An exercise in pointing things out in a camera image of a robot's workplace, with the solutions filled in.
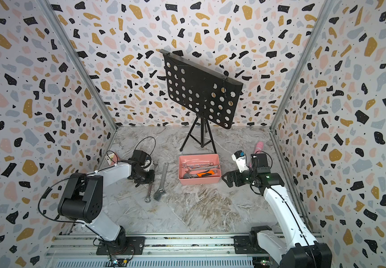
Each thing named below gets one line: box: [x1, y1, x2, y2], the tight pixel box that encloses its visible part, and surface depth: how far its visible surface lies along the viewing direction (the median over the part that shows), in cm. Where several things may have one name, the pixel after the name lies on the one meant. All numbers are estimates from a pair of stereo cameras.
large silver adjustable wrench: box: [153, 161, 169, 201], surface depth 92 cm
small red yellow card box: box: [108, 152, 118, 166], surface depth 105 cm
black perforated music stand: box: [159, 49, 244, 155], surface depth 75 cm
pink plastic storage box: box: [178, 153, 223, 186], surface depth 100 cm
